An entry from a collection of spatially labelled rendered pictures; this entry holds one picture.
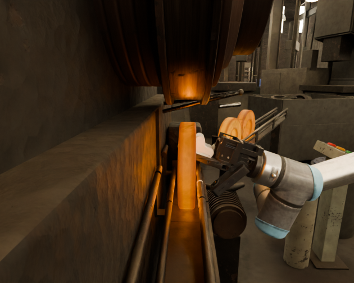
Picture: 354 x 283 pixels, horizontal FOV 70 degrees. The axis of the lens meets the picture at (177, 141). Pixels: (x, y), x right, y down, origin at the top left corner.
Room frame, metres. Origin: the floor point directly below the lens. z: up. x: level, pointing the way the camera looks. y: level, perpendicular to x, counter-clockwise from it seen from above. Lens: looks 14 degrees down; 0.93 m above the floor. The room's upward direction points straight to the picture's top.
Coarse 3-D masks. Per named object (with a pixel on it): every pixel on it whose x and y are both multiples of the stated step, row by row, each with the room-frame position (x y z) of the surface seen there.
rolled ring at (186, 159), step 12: (180, 132) 0.47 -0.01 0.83; (192, 132) 0.47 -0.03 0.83; (180, 144) 0.44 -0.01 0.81; (192, 144) 0.44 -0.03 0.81; (180, 156) 0.43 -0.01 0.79; (192, 156) 0.43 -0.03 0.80; (180, 168) 0.42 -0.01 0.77; (192, 168) 0.42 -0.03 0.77; (180, 180) 0.42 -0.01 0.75; (192, 180) 0.42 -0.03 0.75; (180, 192) 0.42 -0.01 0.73; (192, 192) 0.42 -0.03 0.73; (180, 204) 0.44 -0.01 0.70; (192, 204) 0.44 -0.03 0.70
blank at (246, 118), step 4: (240, 112) 1.08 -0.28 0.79; (244, 112) 1.07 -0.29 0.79; (248, 112) 1.08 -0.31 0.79; (252, 112) 1.12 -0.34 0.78; (240, 116) 1.06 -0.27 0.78; (244, 116) 1.05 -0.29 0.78; (248, 116) 1.08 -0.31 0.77; (252, 116) 1.12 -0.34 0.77; (240, 120) 1.05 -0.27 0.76; (244, 120) 1.05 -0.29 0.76; (248, 120) 1.09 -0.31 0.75; (252, 120) 1.12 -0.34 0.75; (244, 124) 1.05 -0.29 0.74; (248, 124) 1.13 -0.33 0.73; (252, 124) 1.13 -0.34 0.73; (244, 128) 1.05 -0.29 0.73; (248, 128) 1.13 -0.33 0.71; (252, 128) 1.13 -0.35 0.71; (244, 132) 1.06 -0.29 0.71; (248, 132) 1.11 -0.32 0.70; (244, 136) 1.06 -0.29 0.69
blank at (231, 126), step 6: (228, 120) 0.95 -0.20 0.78; (234, 120) 0.97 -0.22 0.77; (222, 126) 0.94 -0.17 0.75; (228, 126) 0.93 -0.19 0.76; (234, 126) 0.97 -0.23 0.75; (240, 126) 1.02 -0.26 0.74; (222, 132) 0.92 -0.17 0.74; (228, 132) 0.93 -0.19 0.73; (234, 132) 1.00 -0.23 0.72; (240, 132) 1.02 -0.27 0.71; (240, 138) 1.03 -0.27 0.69
